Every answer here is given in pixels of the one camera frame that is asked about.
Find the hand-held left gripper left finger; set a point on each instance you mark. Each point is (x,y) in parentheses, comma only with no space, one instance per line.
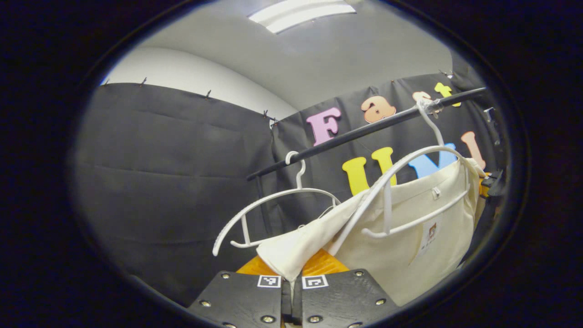
(241,300)

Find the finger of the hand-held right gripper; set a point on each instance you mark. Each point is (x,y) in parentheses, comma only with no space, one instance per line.
(493,184)

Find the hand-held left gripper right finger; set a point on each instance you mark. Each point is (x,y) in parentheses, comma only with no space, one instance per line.
(346,296)

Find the cream shirt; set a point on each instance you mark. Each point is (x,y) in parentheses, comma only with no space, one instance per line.
(391,264)

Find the white clothes hanger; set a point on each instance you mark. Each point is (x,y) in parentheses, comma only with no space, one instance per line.
(388,209)
(273,196)

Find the black backdrop cloth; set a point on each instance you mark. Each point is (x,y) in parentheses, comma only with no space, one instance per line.
(159,182)

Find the large ceiling light panel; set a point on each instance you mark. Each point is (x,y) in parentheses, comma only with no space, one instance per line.
(300,12)

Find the black clothes rail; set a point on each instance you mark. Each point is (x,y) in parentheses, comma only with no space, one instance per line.
(364,130)

